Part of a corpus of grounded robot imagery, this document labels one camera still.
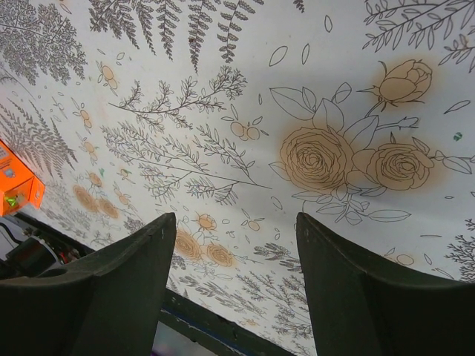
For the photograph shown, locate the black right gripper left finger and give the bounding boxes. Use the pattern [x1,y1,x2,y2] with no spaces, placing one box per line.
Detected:
[1,213,176,355]

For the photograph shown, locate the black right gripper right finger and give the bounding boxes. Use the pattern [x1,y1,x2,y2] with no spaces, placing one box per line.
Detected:
[296,212,474,355]

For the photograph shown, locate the orange Scrub Daddy box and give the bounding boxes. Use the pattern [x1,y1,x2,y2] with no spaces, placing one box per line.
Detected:
[0,142,45,217]

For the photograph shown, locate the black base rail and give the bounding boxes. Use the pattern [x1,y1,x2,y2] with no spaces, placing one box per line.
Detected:
[1,229,285,355]

